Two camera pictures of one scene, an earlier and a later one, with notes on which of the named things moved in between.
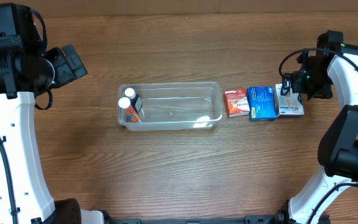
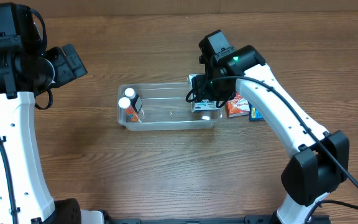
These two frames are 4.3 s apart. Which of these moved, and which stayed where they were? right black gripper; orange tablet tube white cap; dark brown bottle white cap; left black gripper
Moved: right black gripper
Stayed: orange tablet tube white cap; left black gripper; dark brown bottle white cap
